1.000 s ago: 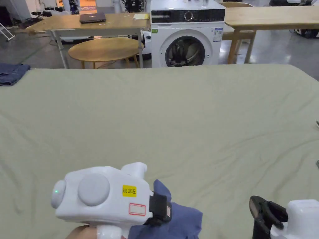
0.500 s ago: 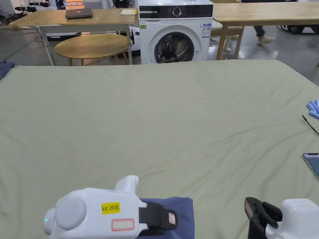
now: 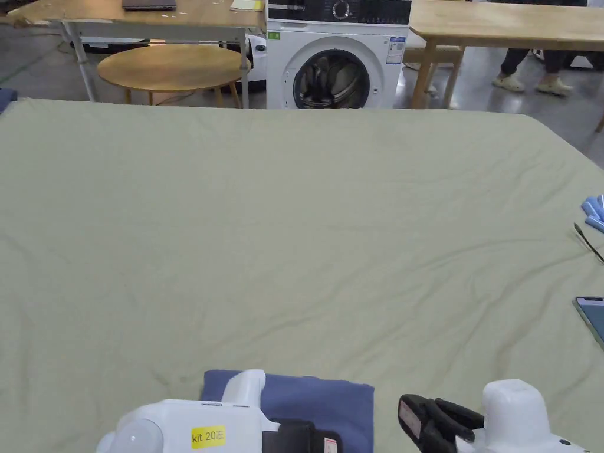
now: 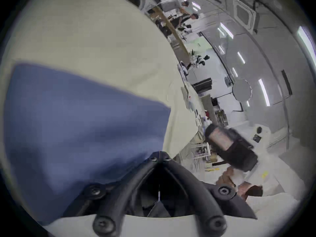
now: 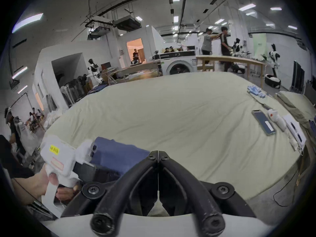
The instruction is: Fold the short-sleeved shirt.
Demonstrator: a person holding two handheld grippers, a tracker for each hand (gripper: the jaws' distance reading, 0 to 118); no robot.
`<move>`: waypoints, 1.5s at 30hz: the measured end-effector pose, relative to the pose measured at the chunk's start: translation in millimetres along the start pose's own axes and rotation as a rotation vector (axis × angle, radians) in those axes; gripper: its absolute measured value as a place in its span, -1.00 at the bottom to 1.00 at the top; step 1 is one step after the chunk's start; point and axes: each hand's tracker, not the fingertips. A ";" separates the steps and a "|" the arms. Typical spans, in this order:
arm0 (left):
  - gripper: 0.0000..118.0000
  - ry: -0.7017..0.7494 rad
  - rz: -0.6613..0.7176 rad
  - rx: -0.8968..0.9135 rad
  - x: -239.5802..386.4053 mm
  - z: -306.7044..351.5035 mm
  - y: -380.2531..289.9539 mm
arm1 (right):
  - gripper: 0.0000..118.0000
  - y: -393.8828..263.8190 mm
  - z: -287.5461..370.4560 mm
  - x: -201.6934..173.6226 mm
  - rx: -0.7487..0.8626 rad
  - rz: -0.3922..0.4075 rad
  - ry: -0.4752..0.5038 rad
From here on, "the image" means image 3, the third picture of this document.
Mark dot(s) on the bed with pale green sheet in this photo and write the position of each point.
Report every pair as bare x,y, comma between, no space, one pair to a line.
292,226

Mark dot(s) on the white rounded machine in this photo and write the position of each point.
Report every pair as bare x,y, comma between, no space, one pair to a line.
257,56

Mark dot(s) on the smartphone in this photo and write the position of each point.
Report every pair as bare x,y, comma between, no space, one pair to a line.
593,318

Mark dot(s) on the dark blue cloth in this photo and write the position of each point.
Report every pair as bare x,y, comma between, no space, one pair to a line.
6,100

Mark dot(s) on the white washing machine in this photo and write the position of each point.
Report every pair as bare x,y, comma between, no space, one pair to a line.
283,71

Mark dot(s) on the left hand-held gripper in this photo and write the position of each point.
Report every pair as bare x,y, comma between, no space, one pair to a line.
179,424

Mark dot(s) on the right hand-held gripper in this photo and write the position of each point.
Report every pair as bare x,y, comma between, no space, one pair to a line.
514,410

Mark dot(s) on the pale blue bundle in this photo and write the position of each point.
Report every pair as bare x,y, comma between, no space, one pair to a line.
595,212

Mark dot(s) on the dark blue garment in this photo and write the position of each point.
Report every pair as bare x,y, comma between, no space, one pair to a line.
325,401

